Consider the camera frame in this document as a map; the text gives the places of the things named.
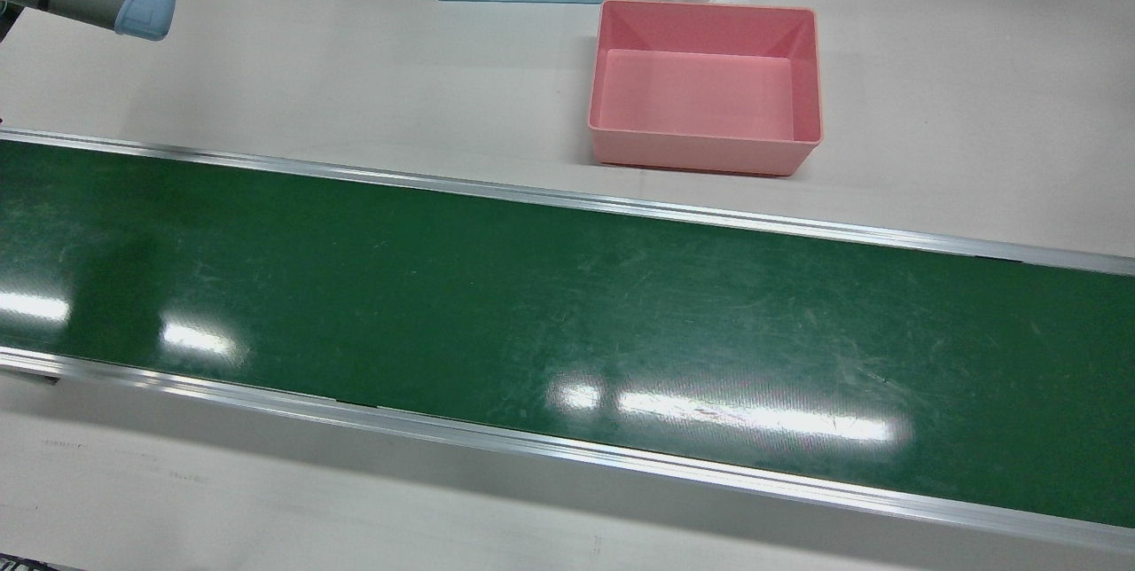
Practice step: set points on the green conveyor belt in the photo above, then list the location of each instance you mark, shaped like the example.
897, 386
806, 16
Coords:
532, 314

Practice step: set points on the pink plastic box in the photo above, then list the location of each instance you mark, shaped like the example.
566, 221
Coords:
700, 92

